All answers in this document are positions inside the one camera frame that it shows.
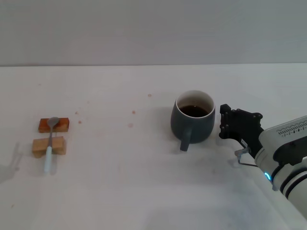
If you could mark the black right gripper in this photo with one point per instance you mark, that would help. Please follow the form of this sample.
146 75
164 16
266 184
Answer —
247 131

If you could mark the dark grey ceramic mug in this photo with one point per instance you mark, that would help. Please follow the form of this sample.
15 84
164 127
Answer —
192 129

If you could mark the dark coffee liquid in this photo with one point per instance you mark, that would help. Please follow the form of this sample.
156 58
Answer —
193 111

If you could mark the reddish brown wooden block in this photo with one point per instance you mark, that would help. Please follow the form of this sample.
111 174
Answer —
63 124

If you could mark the light tan wooden block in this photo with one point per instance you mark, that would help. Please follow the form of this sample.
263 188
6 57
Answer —
39 146

